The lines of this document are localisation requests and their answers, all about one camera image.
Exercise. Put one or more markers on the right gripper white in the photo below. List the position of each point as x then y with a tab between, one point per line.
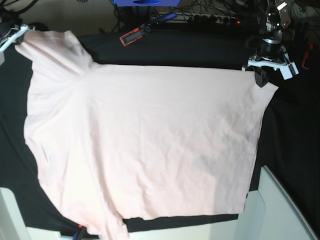
15	33

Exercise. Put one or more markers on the white side table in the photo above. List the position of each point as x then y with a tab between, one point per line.
269	214

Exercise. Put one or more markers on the red black clamp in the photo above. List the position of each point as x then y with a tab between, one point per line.
135	34

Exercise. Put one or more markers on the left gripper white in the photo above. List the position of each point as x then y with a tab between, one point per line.
282	63

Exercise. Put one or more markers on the red clamp right edge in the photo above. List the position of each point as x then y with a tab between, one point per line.
305	64

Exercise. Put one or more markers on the white power strip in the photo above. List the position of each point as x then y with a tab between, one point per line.
185	18

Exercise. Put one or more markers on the blue plastic box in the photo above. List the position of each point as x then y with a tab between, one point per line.
146	3

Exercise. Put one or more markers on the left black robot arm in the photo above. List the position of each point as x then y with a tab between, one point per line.
270	52

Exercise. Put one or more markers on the pale pink T-shirt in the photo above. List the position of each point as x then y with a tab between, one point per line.
115	142

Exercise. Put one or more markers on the black table cloth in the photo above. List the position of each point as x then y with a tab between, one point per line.
289	142

